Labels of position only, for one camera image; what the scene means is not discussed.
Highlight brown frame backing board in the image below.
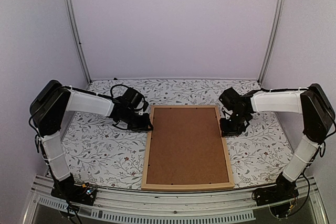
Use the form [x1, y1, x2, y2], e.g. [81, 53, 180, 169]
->
[146, 108, 230, 185]

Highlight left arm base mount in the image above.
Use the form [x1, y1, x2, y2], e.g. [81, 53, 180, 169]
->
[51, 180, 97, 206]

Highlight floral patterned table cover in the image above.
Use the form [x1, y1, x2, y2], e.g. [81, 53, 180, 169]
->
[62, 79, 292, 189]

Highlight left aluminium corner post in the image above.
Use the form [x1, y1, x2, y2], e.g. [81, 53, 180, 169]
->
[65, 0, 92, 84]

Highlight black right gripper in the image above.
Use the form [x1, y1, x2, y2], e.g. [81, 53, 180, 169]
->
[219, 111, 249, 137]

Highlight aluminium corner post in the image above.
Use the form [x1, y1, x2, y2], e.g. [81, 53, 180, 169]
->
[258, 0, 285, 85]
[65, 0, 92, 84]

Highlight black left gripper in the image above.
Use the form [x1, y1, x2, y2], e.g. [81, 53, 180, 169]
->
[123, 109, 153, 133]

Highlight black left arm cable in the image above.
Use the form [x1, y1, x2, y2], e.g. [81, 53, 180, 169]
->
[109, 84, 129, 98]

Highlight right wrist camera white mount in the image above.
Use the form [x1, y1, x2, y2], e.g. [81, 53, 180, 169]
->
[221, 106, 231, 119]

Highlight light wooden picture frame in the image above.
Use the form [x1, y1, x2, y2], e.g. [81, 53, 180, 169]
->
[141, 104, 235, 191]

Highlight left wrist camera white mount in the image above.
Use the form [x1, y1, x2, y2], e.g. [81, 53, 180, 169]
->
[138, 101, 149, 115]

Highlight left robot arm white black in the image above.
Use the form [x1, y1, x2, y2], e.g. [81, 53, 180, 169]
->
[28, 80, 153, 200]

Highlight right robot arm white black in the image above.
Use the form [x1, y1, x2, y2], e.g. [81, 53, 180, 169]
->
[219, 83, 335, 201]

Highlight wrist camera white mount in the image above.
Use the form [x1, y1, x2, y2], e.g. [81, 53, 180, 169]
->
[138, 101, 149, 115]
[221, 106, 231, 119]

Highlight front aluminium rail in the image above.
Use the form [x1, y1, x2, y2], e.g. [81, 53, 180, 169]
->
[22, 175, 331, 223]

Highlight right aluminium corner post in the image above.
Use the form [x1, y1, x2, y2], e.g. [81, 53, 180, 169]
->
[258, 0, 285, 85]

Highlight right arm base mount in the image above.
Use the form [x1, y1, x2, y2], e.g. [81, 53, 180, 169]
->
[251, 179, 299, 206]

